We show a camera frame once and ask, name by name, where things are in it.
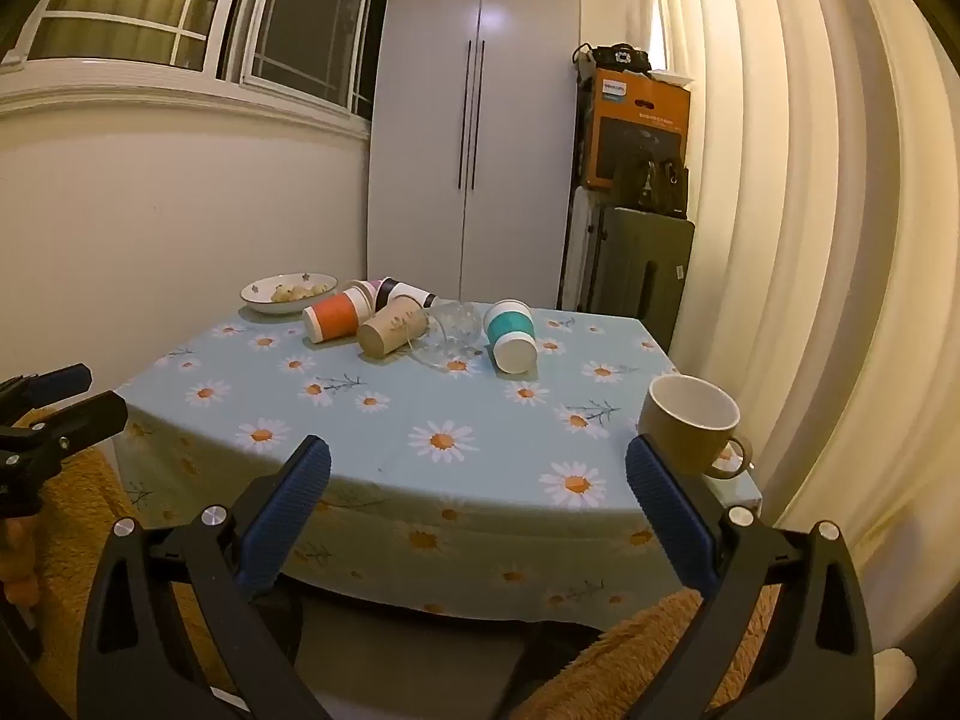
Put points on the white bowl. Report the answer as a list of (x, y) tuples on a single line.
[(259, 301)]

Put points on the clear glass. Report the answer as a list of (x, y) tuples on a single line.
[(454, 326)]

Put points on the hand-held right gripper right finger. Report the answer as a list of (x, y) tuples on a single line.
[(667, 502)]

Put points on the beige mug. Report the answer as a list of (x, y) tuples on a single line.
[(679, 439)]

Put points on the pale food pieces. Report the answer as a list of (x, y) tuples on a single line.
[(296, 291)]

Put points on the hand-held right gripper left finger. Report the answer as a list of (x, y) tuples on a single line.
[(289, 499)]

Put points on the teal and white paper cup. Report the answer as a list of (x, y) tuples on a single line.
[(508, 330)]

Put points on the white wardrobe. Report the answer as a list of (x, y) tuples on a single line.
[(517, 127)]

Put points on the orange paper cup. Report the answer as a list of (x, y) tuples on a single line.
[(334, 315)]

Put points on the orange fuzzy blanket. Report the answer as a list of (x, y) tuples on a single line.
[(645, 660), (82, 532)]

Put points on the dark handbag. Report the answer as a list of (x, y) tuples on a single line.
[(652, 184)]

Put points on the white framed window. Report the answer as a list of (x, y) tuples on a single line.
[(225, 7)]

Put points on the cream curtain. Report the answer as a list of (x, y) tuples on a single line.
[(810, 240)]

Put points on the white folded board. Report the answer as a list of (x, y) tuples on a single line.
[(581, 247)]

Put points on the dark green suitcase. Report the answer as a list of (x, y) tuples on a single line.
[(641, 270)]

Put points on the blue daisy print tablecloth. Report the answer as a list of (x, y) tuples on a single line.
[(420, 394)]

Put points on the black camera bag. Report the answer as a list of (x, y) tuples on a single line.
[(619, 58)]

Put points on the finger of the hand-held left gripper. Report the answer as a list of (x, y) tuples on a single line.
[(60, 381), (82, 424)]

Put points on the orange cardboard box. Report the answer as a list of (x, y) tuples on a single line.
[(637, 109)]

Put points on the white cloth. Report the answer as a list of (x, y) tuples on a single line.
[(896, 682)]

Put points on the black and white paper cup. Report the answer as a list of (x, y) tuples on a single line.
[(409, 292)]

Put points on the brown paper cup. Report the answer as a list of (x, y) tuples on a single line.
[(390, 330)]

